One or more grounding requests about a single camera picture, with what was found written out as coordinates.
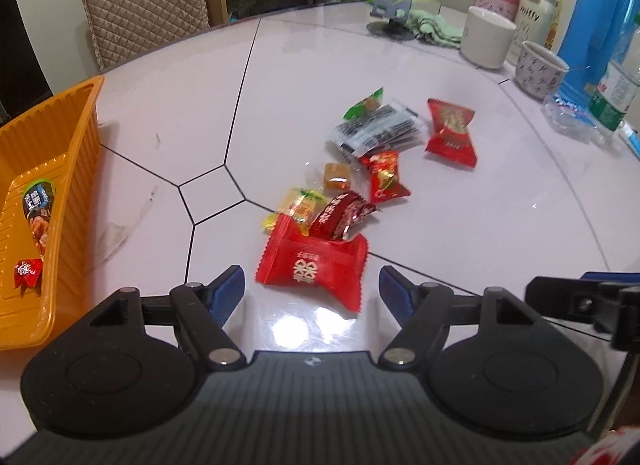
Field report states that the red gold printed candy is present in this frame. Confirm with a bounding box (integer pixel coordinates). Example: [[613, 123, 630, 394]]
[[359, 150, 412, 204]]

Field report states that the small red wrapped candy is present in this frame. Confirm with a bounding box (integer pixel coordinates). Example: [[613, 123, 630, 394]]
[[12, 259, 43, 298]]

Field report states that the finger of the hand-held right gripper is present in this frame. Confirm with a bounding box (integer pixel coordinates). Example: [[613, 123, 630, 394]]
[[582, 271, 640, 291], [525, 276, 618, 335]]

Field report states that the blue plastic jug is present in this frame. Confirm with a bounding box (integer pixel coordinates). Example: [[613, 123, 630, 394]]
[[555, 0, 640, 116]]

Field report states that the dark printed snack packet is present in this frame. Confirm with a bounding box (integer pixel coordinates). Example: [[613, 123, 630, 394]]
[[22, 180, 57, 256]]

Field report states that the clear plastic box blue label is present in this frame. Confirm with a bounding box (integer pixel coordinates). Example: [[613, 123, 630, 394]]
[[542, 92, 601, 138]]

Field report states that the dark red foil candy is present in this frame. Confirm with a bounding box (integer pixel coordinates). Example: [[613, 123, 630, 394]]
[[309, 191, 377, 242]]

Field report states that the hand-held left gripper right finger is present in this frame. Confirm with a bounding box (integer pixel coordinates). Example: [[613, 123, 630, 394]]
[[377, 265, 538, 370]]

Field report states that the yellow candy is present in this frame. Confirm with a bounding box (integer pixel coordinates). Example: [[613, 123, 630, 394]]
[[264, 187, 327, 235]]

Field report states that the orange plastic basket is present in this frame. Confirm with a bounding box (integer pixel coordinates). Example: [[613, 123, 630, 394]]
[[0, 75, 106, 351]]

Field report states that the green towel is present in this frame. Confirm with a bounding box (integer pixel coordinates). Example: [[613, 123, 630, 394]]
[[402, 10, 463, 49]]

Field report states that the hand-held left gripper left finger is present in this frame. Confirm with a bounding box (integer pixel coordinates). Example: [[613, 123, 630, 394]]
[[89, 265, 247, 371]]

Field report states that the black white snack packet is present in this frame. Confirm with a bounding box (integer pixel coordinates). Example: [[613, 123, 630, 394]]
[[326, 120, 425, 156], [334, 100, 420, 138]]

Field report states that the amber candy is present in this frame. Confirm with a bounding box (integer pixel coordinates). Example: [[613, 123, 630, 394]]
[[321, 163, 352, 194]]

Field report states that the plain white cup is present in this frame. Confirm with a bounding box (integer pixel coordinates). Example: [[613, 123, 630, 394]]
[[460, 6, 517, 70]]

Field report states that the red patterned cloth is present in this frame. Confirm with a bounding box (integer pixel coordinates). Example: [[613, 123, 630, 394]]
[[570, 425, 640, 465]]

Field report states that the beige quilted chair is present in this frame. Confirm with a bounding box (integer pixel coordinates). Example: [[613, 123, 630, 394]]
[[76, 0, 211, 72]]

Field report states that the white thermos bottle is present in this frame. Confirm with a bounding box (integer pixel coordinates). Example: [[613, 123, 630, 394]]
[[507, 0, 560, 66]]

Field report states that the red gold date snack packet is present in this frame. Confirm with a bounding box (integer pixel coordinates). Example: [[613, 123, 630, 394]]
[[425, 98, 478, 168]]

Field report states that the grey phone stand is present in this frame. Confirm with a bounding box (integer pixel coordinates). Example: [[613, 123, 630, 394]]
[[366, 0, 420, 40]]

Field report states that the green candy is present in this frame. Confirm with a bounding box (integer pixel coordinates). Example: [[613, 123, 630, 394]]
[[342, 87, 385, 120]]

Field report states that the green label plastic bottle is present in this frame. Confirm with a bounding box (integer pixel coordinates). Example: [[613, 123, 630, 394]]
[[587, 10, 640, 146]]

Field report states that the large red white-print snack packet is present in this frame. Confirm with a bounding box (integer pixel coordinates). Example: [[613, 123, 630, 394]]
[[255, 215, 369, 313]]

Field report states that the white patterned cup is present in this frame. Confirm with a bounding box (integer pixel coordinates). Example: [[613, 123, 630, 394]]
[[515, 41, 571, 102]]

